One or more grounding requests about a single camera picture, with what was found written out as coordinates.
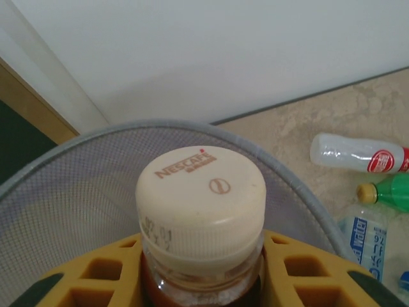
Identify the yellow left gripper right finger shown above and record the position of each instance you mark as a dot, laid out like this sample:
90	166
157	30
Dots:
319	281

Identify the clear bottle blue Pepsi label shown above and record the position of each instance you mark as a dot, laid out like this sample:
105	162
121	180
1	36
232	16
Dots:
404	281

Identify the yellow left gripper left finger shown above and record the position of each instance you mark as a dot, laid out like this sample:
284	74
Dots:
80	281

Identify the clear plastic bin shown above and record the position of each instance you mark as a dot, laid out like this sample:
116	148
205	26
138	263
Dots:
80	179

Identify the white bottle red label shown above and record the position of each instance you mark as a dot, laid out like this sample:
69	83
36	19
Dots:
338	150

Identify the brown Nescafe coffee bottle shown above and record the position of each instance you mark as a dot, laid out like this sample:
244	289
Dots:
198	192

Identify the clear water bottle blue print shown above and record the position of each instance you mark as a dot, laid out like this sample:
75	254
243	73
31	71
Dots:
364	236

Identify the wooden door frame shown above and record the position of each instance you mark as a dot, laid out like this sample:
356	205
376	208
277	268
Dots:
38	105

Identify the green plastic bottle yellow cap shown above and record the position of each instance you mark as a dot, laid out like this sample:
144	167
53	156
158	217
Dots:
396	192

